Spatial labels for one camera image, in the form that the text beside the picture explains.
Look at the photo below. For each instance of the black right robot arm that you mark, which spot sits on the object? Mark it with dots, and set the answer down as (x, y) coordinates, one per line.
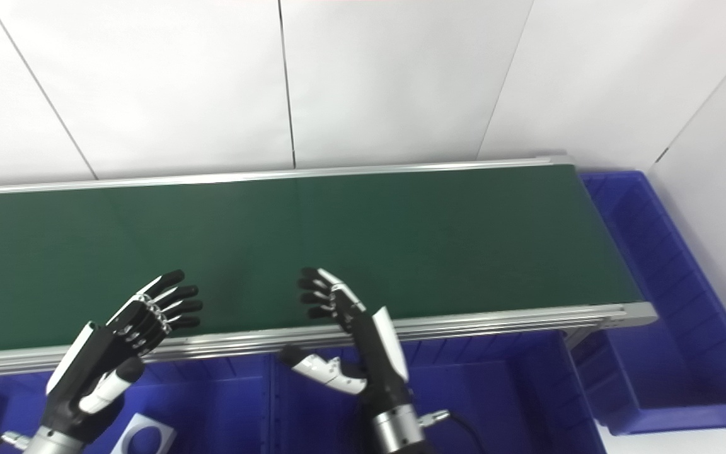
(397, 432)

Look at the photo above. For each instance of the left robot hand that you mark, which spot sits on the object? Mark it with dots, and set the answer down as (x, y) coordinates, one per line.
(95, 366)

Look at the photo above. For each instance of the green conveyor belt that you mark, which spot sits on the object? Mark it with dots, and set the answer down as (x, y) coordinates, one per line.
(338, 246)

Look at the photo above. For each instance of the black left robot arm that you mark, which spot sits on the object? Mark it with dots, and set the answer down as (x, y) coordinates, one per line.
(48, 444)

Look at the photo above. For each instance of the aluminium conveyor leg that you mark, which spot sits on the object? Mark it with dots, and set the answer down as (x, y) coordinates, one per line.
(580, 337)

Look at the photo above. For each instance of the white square part with hole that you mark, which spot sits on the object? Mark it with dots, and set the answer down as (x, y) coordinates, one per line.
(125, 441)

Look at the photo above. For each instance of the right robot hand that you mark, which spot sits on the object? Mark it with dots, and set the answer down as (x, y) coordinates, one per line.
(379, 359)

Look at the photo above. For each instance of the large blue plastic bin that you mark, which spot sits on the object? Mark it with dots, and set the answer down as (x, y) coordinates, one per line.
(672, 334)

